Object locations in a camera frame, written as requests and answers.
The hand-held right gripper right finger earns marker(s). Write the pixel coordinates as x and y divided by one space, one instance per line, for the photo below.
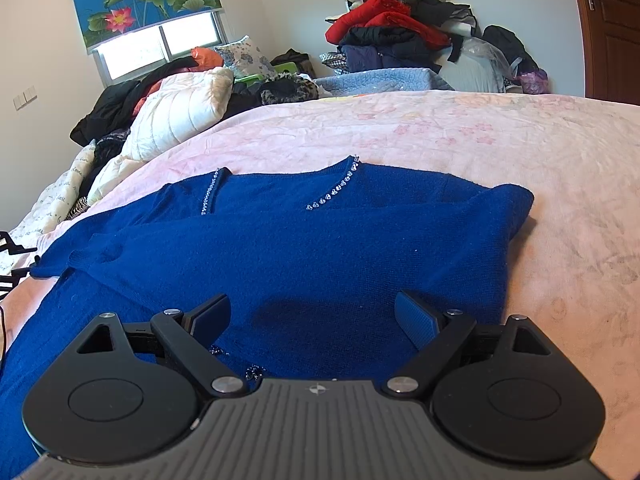
417 321

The purple plastic bag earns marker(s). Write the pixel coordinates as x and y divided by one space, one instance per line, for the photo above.
534 81

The red jacket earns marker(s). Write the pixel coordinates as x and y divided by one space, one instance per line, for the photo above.
385 20

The window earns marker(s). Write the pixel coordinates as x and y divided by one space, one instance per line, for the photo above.
150 45

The white wall switch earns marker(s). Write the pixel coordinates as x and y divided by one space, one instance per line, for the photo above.
25 97

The light blue blanket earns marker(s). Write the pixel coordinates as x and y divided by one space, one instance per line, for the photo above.
380 80

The pink floral bed blanket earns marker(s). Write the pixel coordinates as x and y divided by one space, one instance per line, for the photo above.
500 140

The black backpack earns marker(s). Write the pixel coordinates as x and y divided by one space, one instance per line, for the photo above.
510 47

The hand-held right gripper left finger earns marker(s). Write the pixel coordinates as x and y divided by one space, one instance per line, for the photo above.
212 317

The blue knit sweater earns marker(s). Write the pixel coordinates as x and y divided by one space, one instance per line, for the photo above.
310 250

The white printed quilt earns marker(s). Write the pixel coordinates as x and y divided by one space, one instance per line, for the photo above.
55 195

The leopard print garment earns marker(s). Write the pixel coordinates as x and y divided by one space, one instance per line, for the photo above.
287 90

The orange plastic bag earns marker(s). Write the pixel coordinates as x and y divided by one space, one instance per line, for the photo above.
206 57

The clear plastic bag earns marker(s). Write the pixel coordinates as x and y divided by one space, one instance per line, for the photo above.
480 67

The black garment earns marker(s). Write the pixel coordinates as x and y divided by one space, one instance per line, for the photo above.
115 100

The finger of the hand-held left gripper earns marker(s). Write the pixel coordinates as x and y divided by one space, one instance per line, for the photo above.
14 280
15 246

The floral pillow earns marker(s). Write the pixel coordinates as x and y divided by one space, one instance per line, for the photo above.
245 57

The dark navy jacket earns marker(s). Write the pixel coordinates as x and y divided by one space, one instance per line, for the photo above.
385 50

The wooden door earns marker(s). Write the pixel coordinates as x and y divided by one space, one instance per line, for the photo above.
612 25

